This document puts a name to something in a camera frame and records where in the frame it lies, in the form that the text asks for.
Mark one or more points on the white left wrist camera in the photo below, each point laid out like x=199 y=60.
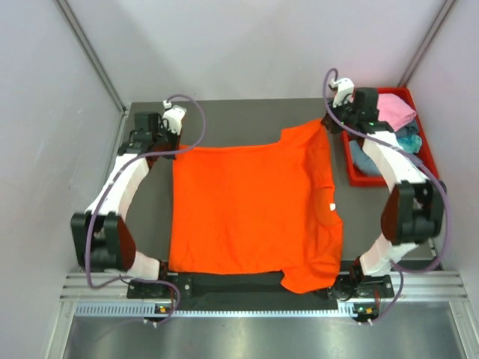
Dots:
x=172 y=118

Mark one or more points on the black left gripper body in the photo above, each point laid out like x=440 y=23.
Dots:
x=168 y=141

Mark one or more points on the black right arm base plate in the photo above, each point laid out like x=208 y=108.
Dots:
x=347 y=288

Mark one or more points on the aluminium frame rail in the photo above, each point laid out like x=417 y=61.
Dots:
x=440 y=286

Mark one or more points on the red plastic bin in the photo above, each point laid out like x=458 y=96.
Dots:
x=356 y=177

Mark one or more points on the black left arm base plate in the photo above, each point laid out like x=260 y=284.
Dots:
x=140 y=290

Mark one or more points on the pink folded t-shirt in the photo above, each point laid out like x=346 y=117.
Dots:
x=395 y=111

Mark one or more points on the orange t-shirt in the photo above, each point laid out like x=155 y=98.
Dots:
x=259 y=209

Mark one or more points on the blue-grey folded t-shirt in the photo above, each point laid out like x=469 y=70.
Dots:
x=362 y=161

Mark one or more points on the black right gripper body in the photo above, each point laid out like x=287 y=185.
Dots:
x=344 y=115

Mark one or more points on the teal folded t-shirt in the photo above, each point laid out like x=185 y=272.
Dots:
x=411 y=144

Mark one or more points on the grey slotted cable duct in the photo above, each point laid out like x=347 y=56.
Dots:
x=154 y=310

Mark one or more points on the grey-blue folded t-shirt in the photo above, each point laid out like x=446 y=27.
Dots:
x=408 y=130

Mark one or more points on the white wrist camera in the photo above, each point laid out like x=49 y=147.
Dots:
x=172 y=118
x=344 y=90

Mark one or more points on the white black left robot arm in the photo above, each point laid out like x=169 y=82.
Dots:
x=100 y=233

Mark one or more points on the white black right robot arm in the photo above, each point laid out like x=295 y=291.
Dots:
x=414 y=209

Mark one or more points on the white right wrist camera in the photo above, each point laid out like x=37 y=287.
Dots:
x=344 y=90

